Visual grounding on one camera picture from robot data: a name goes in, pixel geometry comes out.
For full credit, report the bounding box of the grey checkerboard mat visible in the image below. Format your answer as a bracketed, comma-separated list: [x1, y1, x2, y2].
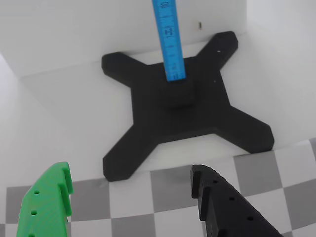
[0, 138, 316, 237]

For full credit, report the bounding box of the black cross-shaped stand base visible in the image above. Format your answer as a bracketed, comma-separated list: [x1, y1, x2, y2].
[101, 31, 275, 183]

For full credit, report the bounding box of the blue folding ruler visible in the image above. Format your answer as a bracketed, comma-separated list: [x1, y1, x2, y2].
[151, 0, 186, 82]

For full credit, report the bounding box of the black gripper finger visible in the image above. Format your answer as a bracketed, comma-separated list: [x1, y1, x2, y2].
[189, 164, 284, 237]

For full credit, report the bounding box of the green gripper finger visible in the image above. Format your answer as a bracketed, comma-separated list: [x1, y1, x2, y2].
[16, 161, 74, 237]

